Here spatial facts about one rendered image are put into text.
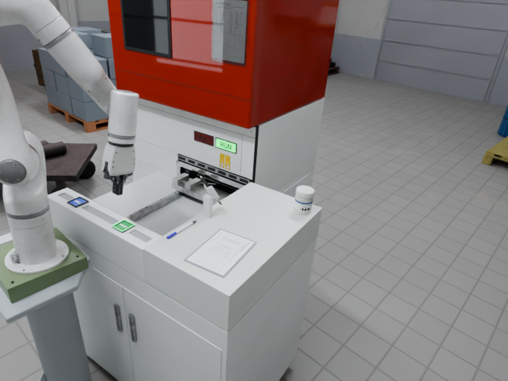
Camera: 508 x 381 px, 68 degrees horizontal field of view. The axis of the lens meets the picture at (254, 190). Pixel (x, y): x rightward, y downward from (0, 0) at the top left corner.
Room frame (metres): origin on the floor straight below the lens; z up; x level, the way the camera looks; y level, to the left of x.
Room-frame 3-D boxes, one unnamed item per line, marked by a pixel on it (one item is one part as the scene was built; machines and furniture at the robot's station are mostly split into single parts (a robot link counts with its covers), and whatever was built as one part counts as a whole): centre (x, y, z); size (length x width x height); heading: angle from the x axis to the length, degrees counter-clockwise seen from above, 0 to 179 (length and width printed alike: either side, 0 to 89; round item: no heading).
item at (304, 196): (1.28, -0.20, 1.01); 0.07 x 0.07 x 0.10
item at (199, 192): (1.53, 0.22, 0.87); 0.36 x 0.08 x 0.03; 58
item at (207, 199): (1.20, 0.16, 1.03); 0.06 x 0.04 x 0.13; 148
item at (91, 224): (1.15, 0.55, 0.89); 0.55 x 0.09 x 0.14; 58
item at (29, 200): (1.03, 0.72, 1.18); 0.19 x 0.12 x 0.24; 23
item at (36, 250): (1.00, 0.71, 0.97); 0.19 x 0.19 x 0.18
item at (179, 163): (1.61, 0.21, 0.89); 0.44 x 0.02 x 0.10; 58
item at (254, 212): (1.14, 0.03, 0.89); 0.62 x 0.35 x 0.14; 148
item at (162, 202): (1.44, 0.44, 0.84); 0.50 x 0.02 x 0.03; 148
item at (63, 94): (5.07, 2.33, 0.55); 1.12 x 0.75 x 1.11; 50
